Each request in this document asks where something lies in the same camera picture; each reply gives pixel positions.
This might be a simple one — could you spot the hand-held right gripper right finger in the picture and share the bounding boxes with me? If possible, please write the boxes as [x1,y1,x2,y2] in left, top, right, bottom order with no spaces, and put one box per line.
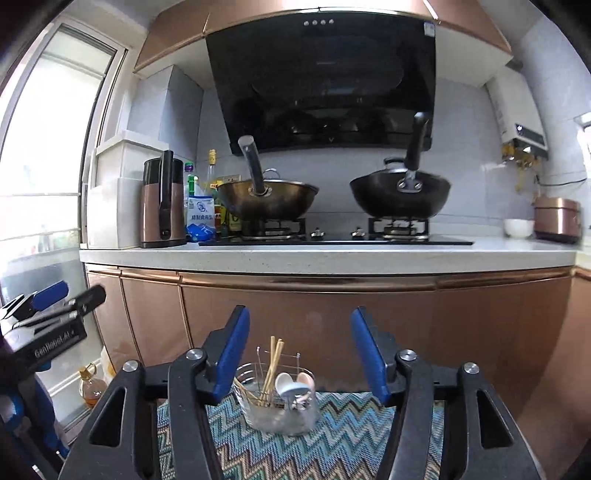
[349,306,543,480]

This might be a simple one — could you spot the yellow capped glass bottle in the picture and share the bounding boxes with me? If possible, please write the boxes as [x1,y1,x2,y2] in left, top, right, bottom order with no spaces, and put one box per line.
[204,148,221,232]

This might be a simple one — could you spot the white and blue salt bag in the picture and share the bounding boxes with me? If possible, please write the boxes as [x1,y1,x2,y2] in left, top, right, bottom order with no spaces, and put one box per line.
[185,194,218,243]

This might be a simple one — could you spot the zigzag knit tablecloth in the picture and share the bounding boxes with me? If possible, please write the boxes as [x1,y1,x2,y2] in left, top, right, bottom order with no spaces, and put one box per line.
[157,390,446,480]

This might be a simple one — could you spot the bundle of wooden chopsticks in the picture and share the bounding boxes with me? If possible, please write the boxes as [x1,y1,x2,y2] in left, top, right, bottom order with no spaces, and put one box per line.
[232,336,284,409]

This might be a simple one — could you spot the white bowl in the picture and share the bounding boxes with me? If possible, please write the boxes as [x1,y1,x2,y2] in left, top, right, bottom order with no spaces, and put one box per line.
[503,218,535,239]

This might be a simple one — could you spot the person's left hand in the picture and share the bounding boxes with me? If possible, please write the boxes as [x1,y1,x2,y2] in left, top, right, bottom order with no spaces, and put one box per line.
[0,364,63,457]

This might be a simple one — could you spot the cooking oil bottle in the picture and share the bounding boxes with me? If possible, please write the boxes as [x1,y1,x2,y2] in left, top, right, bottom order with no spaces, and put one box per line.
[78,363,108,409]

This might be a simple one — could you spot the white water heater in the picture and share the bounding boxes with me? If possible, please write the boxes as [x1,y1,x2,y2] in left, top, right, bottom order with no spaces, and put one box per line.
[485,69,550,151]

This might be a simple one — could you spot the bronze wok with black handle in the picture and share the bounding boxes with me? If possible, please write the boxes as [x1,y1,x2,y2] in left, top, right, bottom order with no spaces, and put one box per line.
[216,135,320,221]

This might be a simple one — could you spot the white storage box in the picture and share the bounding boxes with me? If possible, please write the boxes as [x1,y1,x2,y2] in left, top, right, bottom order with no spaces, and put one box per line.
[85,129,169,250]

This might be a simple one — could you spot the glass sliding door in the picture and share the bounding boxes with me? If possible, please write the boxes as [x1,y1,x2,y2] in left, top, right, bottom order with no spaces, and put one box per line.
[0,18,130,435]

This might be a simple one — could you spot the black range hood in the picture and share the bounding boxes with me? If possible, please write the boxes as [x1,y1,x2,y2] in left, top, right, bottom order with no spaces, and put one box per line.
[205,16,437,155]

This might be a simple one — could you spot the copper base cabinet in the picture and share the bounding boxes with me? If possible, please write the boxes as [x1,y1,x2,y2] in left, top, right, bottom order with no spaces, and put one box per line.
[83,265,591,462]

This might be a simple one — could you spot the dark sauce bottle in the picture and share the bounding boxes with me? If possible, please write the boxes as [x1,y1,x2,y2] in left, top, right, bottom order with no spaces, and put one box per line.
[217,203,243,234]

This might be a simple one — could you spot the wire dish rack basket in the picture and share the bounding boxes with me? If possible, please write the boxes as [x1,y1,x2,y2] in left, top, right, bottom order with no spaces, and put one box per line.
[233,362,321,437]

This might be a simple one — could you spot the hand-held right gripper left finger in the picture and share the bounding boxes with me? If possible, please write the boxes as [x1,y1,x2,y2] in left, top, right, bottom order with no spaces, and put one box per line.
[58,305,251,480]

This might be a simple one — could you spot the white countertop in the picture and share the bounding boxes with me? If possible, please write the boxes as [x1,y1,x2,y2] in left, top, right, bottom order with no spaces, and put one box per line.
[79,233,587,278]

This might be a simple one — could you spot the black glass gas stove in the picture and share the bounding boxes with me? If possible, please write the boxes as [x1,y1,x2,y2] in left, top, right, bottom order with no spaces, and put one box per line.
[198,217,475,246]

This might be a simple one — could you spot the copper and black kettle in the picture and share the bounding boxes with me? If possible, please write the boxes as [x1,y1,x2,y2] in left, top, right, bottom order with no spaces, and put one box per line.
[140,150,188,250]

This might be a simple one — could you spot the black power cable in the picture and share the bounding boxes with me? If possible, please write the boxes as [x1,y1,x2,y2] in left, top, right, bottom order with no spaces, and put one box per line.
[536,171,589,188]

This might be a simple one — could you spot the metal wire utensil rack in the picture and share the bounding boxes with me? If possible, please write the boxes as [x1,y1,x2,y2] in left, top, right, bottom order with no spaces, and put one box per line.
[256,348,318,416]

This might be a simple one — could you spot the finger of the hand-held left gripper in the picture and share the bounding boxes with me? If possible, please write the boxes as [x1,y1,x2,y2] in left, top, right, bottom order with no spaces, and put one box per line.
[21,285,108,330]
[0,281,70,321]

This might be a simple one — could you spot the copper rice cooker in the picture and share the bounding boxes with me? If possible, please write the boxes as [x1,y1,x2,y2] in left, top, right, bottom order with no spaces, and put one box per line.
[533,197,583,244]

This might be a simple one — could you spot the brass water heater pipes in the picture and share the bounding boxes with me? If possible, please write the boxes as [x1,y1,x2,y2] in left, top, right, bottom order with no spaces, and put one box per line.
[501,145,548,195]

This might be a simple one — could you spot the light blue ceramic spoon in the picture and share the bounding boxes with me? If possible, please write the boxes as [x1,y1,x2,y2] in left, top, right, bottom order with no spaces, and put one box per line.
[281,382,311,409]

